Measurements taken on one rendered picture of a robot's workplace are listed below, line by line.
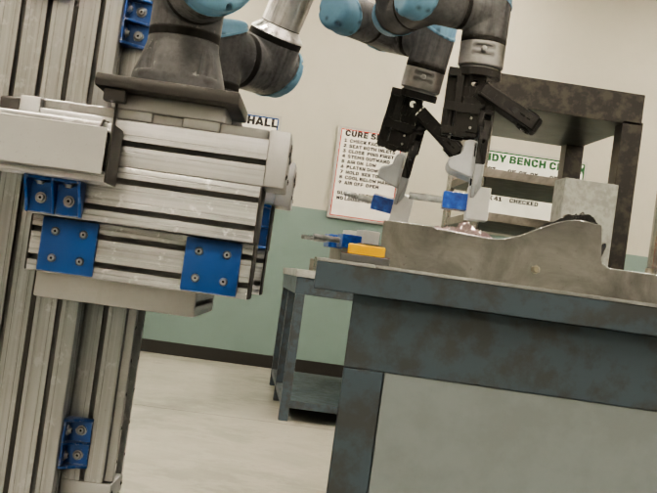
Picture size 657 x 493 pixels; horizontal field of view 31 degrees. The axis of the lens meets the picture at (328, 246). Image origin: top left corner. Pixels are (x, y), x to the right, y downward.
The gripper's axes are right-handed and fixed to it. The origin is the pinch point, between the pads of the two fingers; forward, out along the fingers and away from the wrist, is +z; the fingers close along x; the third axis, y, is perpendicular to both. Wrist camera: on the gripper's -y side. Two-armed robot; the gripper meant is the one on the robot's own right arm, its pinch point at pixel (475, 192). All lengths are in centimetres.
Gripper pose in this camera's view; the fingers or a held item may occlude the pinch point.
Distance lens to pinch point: 196.4
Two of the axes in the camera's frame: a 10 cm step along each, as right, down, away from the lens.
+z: -1.4, 9.9, -0.3
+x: -0.5, -0.3, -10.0
